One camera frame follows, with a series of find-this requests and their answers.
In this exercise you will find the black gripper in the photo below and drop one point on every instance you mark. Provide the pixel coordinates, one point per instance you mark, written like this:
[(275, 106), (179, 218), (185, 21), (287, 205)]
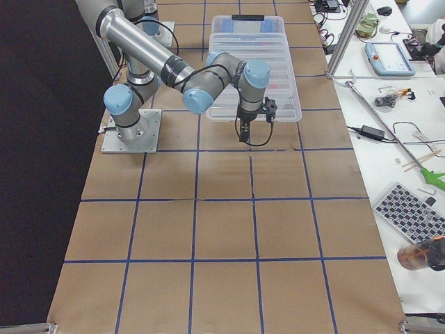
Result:
[(245, 116)]

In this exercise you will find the clear plastic box lid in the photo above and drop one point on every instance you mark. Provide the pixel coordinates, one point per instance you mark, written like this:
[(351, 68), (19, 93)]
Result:
[(269, 67)]

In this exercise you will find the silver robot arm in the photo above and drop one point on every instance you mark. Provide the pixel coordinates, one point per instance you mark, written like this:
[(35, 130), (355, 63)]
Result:
[(135, 10), (120, 22)]

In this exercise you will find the clear plastic storage box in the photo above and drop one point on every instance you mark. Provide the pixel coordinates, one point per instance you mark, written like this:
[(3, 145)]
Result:
[(224, 24)]

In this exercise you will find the black power adapter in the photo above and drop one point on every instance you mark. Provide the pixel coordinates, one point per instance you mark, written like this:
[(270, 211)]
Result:
[(373, 133)]

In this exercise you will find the robot teach pendant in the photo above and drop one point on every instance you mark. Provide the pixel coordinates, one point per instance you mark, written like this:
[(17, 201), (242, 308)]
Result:
[(388, 59)]

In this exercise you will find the green lidded jar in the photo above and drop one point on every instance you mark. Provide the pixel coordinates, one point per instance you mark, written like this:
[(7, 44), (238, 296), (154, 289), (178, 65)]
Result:
[(368, 26)]

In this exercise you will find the checkered calibration board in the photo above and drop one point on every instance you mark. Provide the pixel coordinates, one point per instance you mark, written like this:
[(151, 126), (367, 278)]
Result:
[(409, 215)]

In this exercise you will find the long metal reacher grabber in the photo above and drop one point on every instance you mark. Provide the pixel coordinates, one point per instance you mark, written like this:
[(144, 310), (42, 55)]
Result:
[(430, 177)]

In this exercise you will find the amber glass jar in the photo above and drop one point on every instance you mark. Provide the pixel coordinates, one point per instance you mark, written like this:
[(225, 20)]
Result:
[(426, 254)]

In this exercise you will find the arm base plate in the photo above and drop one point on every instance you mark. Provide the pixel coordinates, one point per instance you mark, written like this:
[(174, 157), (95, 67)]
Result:
[(140, 138), (164, 34)]

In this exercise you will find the black box latch handle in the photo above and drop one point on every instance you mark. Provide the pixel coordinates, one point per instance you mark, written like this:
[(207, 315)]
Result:
[(249, 18)]

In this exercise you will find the aluminium frame post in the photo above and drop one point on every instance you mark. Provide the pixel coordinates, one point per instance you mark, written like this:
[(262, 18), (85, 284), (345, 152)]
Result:
[(346, 35)]

